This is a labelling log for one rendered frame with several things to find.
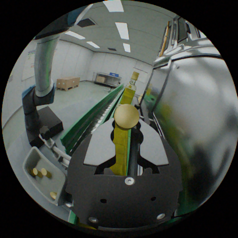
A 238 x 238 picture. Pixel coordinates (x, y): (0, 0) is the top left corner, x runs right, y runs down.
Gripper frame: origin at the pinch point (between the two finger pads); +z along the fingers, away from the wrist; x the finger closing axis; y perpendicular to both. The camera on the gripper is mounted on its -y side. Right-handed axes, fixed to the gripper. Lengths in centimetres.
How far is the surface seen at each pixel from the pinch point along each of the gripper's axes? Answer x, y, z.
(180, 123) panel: 13.1, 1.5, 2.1
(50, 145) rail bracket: -16.4, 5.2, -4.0
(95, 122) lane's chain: -13.4, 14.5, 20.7
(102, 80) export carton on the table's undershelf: -146, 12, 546
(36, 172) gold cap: -32.7, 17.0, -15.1
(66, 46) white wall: -283, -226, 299
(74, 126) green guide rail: -14.3, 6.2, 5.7
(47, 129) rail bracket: -15.3, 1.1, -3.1
